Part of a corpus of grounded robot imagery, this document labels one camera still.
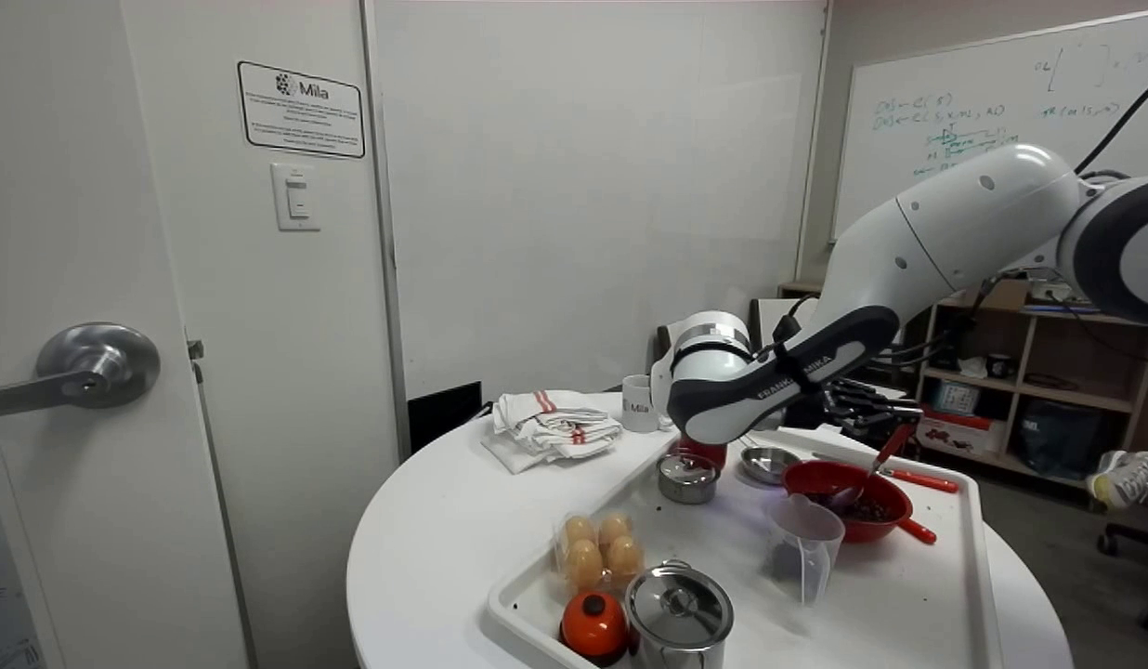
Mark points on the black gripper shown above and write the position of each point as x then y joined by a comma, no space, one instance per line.
850,401

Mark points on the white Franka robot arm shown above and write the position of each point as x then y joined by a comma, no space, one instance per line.
956,235

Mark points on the red plastic bowl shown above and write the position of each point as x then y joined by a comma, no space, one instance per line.
881,525

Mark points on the small open steel bowl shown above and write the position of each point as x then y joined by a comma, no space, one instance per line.
772,466

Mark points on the white red storage box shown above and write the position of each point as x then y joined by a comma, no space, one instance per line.
956,441

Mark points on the dark brown beans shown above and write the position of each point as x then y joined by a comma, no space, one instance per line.
861,498

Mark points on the wooden shelf unit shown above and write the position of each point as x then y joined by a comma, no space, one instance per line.
1025,373

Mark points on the black storage bin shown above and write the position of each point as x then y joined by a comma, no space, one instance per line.
1053,441

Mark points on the clear plastic measuring cup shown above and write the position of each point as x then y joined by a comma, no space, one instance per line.
805,544

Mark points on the white plastic tray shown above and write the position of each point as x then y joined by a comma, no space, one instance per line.
893,608

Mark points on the small lidded steel pot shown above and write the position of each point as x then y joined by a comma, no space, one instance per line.
690,476

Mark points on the white crumpled plastic bag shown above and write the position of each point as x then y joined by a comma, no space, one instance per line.
1132,476

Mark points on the steel canister with lid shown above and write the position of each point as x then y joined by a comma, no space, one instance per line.
678,617

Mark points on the whiteboard with green writing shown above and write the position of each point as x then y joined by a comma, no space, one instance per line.
947,111

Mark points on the beige bread roll cluster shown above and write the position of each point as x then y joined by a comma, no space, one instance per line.
596,552

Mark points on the white red kitchen towel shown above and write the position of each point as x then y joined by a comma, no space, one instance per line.
546,429

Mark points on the small orange round container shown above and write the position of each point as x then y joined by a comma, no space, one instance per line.
596,627

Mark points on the round white table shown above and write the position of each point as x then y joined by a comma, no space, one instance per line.
435,534

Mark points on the white door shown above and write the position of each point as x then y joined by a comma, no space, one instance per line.
75,187

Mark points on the white light switch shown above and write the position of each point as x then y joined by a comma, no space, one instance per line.
296,199

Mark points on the white wall sign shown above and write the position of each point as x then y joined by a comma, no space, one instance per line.
300,108

